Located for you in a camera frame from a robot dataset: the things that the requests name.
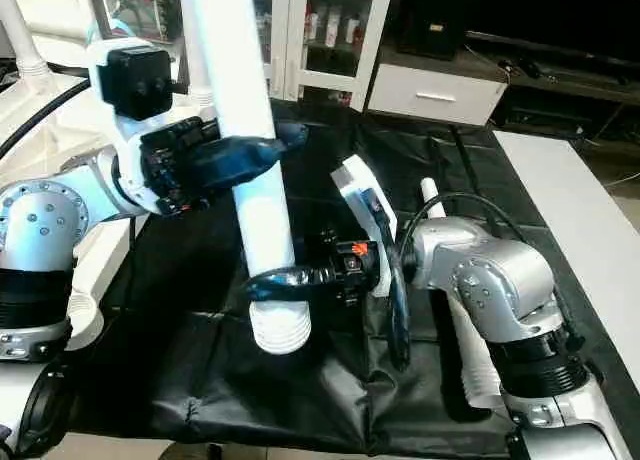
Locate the white plastic table leg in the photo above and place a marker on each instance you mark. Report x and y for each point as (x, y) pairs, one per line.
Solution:
(22, 40)
(250, 100)
(470, 350)

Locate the white plastic table top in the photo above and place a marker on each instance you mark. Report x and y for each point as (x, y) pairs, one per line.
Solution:
(95, 270)

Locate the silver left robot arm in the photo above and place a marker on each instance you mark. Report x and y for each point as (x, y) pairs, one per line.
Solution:
(40, 230)

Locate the white glass-door cabinet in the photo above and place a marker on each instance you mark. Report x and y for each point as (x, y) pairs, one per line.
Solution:
(320, 35)

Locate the black work mat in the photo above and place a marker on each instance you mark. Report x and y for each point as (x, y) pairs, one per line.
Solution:
(330, 380)

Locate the white drawer unit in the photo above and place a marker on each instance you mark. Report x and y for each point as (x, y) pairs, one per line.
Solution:
(435, 92)

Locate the blue grey floor appliance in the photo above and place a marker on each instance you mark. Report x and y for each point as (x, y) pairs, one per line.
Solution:
(140, 10)

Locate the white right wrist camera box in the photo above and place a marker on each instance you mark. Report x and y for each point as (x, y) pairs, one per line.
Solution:
(362, 205)

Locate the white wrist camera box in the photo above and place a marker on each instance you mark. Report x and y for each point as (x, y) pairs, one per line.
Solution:
(362, 205)
(135, 80)

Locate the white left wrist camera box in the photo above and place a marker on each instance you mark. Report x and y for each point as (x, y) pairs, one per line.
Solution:
(135, 80)

